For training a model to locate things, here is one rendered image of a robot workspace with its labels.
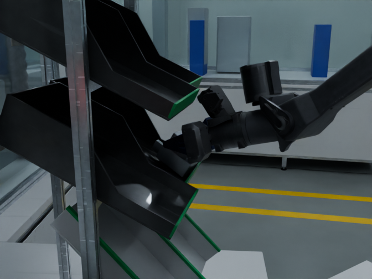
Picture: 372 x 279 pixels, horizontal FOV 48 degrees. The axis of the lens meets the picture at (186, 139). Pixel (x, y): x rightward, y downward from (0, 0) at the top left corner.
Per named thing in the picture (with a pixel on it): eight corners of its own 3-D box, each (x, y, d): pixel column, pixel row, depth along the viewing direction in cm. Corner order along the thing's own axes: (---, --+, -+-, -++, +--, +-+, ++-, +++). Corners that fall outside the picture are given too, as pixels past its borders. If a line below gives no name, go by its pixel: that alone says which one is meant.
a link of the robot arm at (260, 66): (325, 126, 64) (312, 50, 64) (289, 134, 60) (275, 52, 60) (272, 134, 74) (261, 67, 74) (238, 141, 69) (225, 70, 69)
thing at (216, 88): (245, 117, 73) (236, 80, 73) (232, 122, 67) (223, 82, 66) (213, 124, 76) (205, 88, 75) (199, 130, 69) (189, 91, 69)
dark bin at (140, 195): (192, 201, 67) (212, 163, 65) (170, 240, 55) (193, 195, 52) (45, 120, 70) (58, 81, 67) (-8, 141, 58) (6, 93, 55)
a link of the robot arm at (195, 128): (266, 137, 79) (259, 105, 79) (238, 156, 62) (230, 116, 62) (225, 144, 83) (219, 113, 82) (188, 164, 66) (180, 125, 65)
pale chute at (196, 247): (205, 261, 87) (221, 249, 85) (190, 300, 74) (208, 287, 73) (112, 163, 86) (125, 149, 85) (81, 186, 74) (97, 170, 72)
